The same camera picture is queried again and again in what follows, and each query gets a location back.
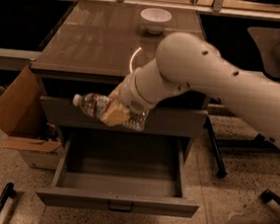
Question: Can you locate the black foot bottom right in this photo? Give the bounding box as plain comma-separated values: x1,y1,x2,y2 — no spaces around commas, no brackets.
259,188,280,206

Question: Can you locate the grey middle drawer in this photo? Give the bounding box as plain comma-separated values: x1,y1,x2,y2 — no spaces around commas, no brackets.
40,96,207,137

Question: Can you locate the white ceramic bowl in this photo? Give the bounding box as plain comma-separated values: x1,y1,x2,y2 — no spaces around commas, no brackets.
140,7,172,35

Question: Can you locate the brown cardboard box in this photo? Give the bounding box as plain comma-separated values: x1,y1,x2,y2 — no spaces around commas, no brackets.
0,66,63,170

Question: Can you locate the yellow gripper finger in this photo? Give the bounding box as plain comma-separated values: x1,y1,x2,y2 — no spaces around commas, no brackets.
100,100,131,126
108,84,122,100

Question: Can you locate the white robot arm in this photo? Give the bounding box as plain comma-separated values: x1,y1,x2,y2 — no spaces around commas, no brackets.
101,33,280,149

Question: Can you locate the clear plastic water bottle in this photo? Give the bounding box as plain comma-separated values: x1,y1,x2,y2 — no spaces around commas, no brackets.
72,93,148,131

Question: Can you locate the grey drawer cabinet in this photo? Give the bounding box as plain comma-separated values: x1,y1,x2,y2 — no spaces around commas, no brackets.
23,0,227,165

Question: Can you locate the grey open bottom drawer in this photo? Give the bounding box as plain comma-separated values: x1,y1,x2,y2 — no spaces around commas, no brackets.
37,128,198,218

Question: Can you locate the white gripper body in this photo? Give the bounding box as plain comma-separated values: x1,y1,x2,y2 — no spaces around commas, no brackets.
118,73,154,113

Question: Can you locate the black bar bottom left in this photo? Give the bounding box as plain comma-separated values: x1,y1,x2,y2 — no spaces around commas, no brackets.
0,183,15,213

